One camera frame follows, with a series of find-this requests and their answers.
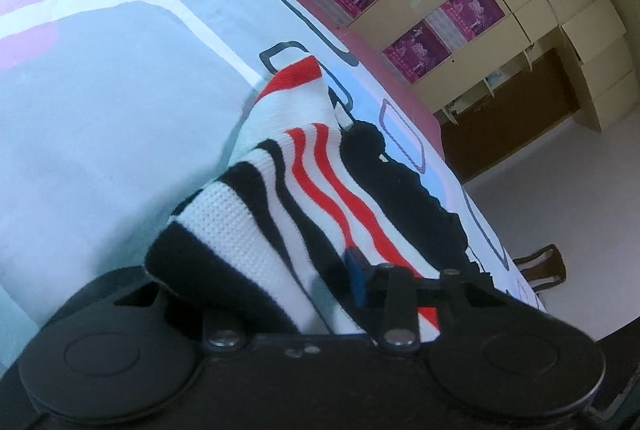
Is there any striped knit sweater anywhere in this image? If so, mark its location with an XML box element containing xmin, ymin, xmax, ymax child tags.
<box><xmin>145</xmin><ymin>57</ymin><xmax>476</xmax><ymax>334</ymax></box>

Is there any wooden chair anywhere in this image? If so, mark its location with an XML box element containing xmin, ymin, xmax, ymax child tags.
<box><xmin>513</xmin><ymin>245</ymin><xmax>567</xmax><ymax>294</ymax></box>

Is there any dark brown door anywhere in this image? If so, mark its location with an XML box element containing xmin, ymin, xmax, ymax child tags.
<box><xmin>442</xmin><ymin>49</ymin><xmax>579</xmax><ymax>183</ymax></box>

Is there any white patterned duvet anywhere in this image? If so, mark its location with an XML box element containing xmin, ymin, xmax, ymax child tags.
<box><xmin>1</xmin><ymin>0</ymin><xmax>538</xmax><ymax>368</ymax></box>

